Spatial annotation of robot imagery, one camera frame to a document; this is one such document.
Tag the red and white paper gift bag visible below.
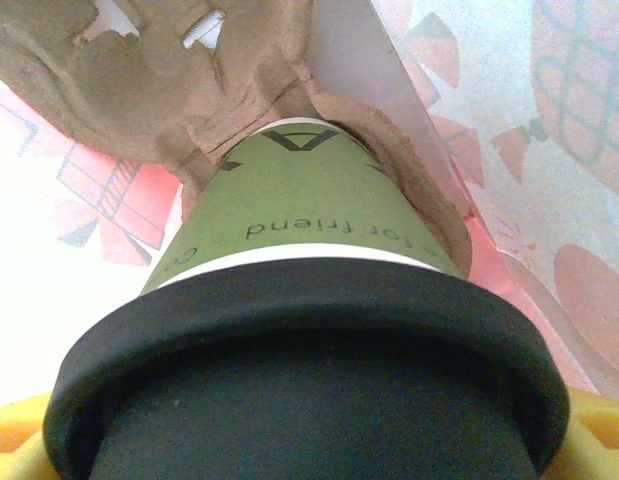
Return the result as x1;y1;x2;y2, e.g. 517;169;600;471
0;0;619;480

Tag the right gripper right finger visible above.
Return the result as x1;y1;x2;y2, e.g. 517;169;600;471
538;389;619;480

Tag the green paper coffee cup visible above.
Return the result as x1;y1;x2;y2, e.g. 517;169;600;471
141;115;465;301

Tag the black plastic cup lid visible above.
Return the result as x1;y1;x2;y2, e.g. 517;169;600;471
43;262;573;480

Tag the brown cardboard cup carrier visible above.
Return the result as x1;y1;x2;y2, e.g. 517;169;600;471
0;0;473;281

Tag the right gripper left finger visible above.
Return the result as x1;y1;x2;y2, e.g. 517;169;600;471
0;392;63;480

